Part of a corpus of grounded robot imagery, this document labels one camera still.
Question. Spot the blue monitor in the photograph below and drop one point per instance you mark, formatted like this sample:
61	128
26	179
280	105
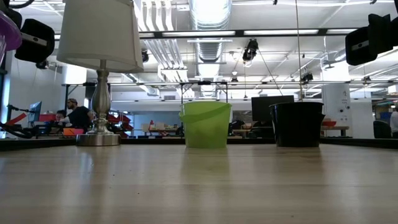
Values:
35	112

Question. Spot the black overhead beam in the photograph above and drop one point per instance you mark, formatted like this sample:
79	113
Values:
322	31

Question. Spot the red storage bins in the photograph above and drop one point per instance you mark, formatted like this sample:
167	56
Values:
119	119

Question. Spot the green plastic bucket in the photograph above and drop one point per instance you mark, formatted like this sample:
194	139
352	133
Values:
205	124

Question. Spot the black plastic bucket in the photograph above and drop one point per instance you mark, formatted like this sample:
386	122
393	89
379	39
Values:
297	124

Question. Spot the black monitor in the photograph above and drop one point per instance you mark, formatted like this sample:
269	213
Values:
264	107

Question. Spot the purple plastic bucket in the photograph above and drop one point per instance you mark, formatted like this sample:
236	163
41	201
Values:
7	31

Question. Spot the silver ventilation duct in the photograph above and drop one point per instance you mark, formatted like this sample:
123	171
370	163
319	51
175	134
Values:
210	31

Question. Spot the black aluminium frame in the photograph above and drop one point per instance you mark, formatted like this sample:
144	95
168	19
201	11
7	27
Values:
155	140

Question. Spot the red bowl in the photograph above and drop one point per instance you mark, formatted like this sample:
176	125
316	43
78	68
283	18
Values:
329	123

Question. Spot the small black robot arm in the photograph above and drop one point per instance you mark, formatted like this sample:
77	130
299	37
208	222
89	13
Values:
12	130

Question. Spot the black office chair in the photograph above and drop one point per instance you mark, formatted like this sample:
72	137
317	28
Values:
382	129

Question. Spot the person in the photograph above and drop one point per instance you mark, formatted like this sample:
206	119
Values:
60	117
395	123
79	116

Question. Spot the white shade table lamp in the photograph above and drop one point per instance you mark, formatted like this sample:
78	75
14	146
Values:
93	37

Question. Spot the black ceiling spotlight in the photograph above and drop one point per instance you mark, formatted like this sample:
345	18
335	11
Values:
42	65
144	56
307	76
250	49

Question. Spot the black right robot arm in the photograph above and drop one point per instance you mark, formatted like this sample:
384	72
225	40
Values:
387	31

